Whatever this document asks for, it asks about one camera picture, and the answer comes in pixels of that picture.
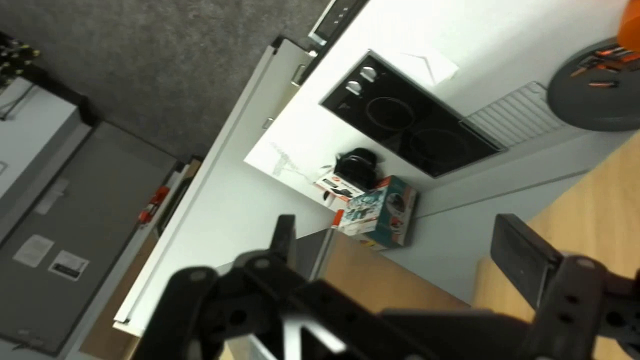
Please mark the white paper sheet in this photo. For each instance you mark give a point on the white paper sheet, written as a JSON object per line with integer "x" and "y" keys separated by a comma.
{"x": 427, "y": 67}

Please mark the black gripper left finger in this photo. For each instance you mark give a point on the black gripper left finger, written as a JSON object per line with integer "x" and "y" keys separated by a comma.
{"x": 201, "y": 313}

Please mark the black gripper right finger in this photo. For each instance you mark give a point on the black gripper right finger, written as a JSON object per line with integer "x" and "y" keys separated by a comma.
{"x": 580, "y": 306}

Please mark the grey round tray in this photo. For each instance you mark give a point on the grey round tray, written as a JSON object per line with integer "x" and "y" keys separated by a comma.
{"x": 593, "y": 106}

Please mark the dark grey cabinet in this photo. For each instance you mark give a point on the dark grey cabinet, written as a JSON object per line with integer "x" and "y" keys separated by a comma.
{"x": 101, "y": 201}

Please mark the orange plastic cup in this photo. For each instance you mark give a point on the orange plastic cup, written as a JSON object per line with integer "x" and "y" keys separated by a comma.
{"x": 630, "y": 26}

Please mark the silver cooktop knob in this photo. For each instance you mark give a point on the silver cooktop knob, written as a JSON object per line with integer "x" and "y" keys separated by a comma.
{"x": 369, "y": 73}
{"x": 355, "y": 86}

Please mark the white and red box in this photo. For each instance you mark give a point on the white and red box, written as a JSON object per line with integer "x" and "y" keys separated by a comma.
{"x": 333, "y": 190}

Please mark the white label sticker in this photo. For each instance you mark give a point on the white label sticker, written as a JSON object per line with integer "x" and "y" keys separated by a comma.
{"x": 33, "y": 250}
{"x": 69, "y": 264}

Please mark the white appliance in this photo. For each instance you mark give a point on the white appliance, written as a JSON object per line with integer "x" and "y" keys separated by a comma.
{"x": 220, "y": 213}

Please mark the black glass cooktop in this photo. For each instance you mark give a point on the black glass cooktop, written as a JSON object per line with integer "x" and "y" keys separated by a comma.
{"x": 413, "y": 127}

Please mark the light grey box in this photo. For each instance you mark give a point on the light grey box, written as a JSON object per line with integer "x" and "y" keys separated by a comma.
{"x": 33, "y": 140}

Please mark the small black device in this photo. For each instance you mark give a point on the small black device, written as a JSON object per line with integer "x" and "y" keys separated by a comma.
{"x": 359, "y": 166}

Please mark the small red stick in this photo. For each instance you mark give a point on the small red stick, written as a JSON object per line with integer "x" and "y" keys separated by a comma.
{"x": 616, "y": 55}
{"x": 601, "y": 85}

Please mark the small red tool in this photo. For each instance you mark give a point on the small red tool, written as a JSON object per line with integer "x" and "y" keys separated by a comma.
{"x": 153, "y": 203}

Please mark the teal product box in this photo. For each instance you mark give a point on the teal product box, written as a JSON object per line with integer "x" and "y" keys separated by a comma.
{"x": 387, "y": 213}

